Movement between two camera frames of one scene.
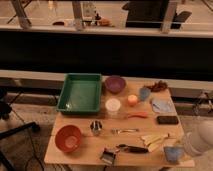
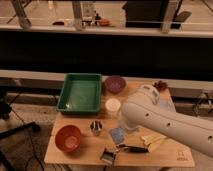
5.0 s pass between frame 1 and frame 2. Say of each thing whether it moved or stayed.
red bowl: stayed
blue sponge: moved
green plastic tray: stayed
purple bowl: stayed
